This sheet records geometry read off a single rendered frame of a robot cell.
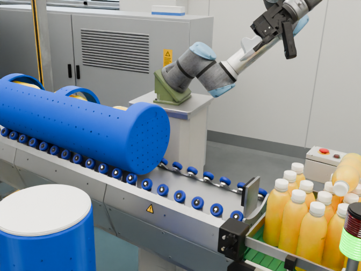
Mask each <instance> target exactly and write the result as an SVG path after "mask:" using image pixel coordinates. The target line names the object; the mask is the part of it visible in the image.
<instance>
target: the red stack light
mask: <svg viewBox="0 0 361 271"><path fill-rule="evenodd" d="M343 227H344V229H345V231H346V232H347V233H348V234H350V235H351V236H353V237H355V238H358V239H361V220H360V219H357V218H355V217H354V216H352V215H351V214H350V213H349V212H348V210H347V211H346V215H345V221H344V225H343Z"/></svg>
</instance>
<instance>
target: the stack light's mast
mask: <svg viewBox="0 0 361 271"><path fill-rule="evenodd" d="M348 212H349V213H350V214H351V215H352V216H354V217H355V218H357V219H360V220H361V202H354V203H351V204H349V205H348ZM358 265H359V261H357V260H353V259H351V258H348V261H347V264H346V269H345V271H357V269H358Z"/></svg>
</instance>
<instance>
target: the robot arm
mask: <svg viewBox="0 0 361 271"><path fill-rule="evenodd" d="M322 1H323V0H263V2H264V5H265V7H266V9H267V11H265V12H264V13H263V14H262V15H260V16H259V17H258V18H257V19H256V20H255V21H253V23H252V25H251V26H250V27H251V29H252V30H253V32H254V33H255V34H256V36H255V37H253V38H252V39H249V38H247V37H244V38H243V39H242V40H241V42H240V45H241V47H242V48H241V49H239V50H238V51H237V52H236V53H235V54H234V55H232V56H231V57H230V58H229V59H228V60H227V61H220V62H219V63H217V62H216V61H215V59H216V54H215V52H214V51H213V50H212V49H211V48H210V47H208V46H207V45H206V44H204V43H202V42H196V43H195V44H193V45H192V46H190V48H189V49H188V50H187V51H186V52H185V53H184V54H183V55H182V56H181V57H180V58H179V59H178V60H176V61H175V62H173V63H170V64H168V65H166V66H165V67H164V68H163V69H162V71H161V72H162V76H163V78H164V80H165V81H166V83H167V84H168V85H169V86H170V87H171V88H172V89H173V90H175V91H176V92H179V93H183V92H184V91H186V90H187V88H188V87H189V85H190V83H191V81H192V80H193V79H194V78H195V77H196V78H197V79H198V80H199V81H200V83H201V84H202V85H203V86H204V87H205V89H206V90H207V92H209V93H210V94H211V95H212V97H214V98H217V97H219V96H221V95H222V94H224V93H226V92H227V91H229V90H231V89H232V88H233V87H235V86H236V85H235V82H236V81H237V77H238V75H239V74H240V73H242V72H243V71H244V70H245V69H246V68H248V67H249V66H250V65H251V64H252V63H254V62H255V61H256V60H257V59H258V58H260V57H261V56H262V55H263V54H264V53H265V52H267V51H268V50H269V49H270V48H271V47H273V46H274V45H275V44H276V43H277V42H279V41H280V40H282V41H283V45H284V54H285V57H286V59H287V60H288V59H293V58H295V57H297V49H296V47H295V43H294V37H295V36H296V35H297V34H298V33H299V32H300V31H301V30H302V29H303V27H304V26H305V25H306V24H307V23H308V22H309V17H308V15H307V13H309V12H310V11H312V10H313V9H314V8H315V7H316V6H317V5H318V4H319V3H320V2H322Z"/></svg>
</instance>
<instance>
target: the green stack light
mask: <svg viewBox="0 0 361 271"><path fill-rule="evenodd" d="M339 248H340V251H341V252H342V253H343V254H344V255H345V256H347V257H349V258H351V259H353V260H357V261H361V239H358V238H355V237H353V236H351V235H350V234H348V233H347V232H346V231H345V229H344V227H343V231H342V235H341V241H340V245H339Z"/></svg>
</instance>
